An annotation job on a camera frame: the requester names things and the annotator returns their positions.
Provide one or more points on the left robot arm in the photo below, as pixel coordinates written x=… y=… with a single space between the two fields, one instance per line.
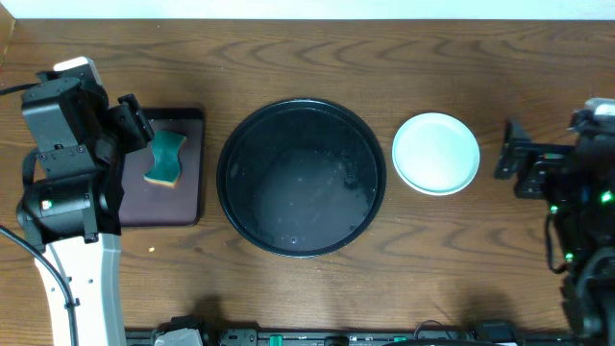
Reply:
x=72 y=193

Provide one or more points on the light blue plate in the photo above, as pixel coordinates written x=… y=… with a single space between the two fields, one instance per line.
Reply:
x=435 y=154

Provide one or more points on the round black serving tray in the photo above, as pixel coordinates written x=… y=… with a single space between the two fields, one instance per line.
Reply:
x=301 y=177

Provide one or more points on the green and orange sponge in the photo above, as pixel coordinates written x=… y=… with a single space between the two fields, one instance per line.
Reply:
x=166 y=169

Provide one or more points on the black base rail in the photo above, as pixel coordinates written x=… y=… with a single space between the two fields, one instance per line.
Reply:
x=190 y=330

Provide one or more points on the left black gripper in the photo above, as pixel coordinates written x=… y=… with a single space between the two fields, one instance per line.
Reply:
x=135 y=126

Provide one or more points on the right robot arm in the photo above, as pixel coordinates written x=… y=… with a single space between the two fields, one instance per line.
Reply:
x=580 y=246

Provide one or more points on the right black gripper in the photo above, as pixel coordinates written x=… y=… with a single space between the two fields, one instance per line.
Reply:
x=550 y=159

